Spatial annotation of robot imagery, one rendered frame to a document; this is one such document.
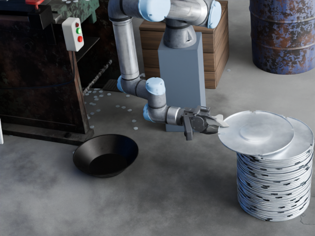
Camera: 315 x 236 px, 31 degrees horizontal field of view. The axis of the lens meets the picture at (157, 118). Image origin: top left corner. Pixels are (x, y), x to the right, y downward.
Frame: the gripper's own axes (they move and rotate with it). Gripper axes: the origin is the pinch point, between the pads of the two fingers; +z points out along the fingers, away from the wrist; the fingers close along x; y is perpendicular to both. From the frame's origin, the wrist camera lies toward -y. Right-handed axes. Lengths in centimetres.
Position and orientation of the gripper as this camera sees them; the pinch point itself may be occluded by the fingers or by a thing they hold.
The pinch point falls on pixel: (225, 127)
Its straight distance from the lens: 227.8
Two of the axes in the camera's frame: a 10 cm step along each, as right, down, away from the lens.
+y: 3.9, -5.4, 7.4
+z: 9.1, 1.5, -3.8
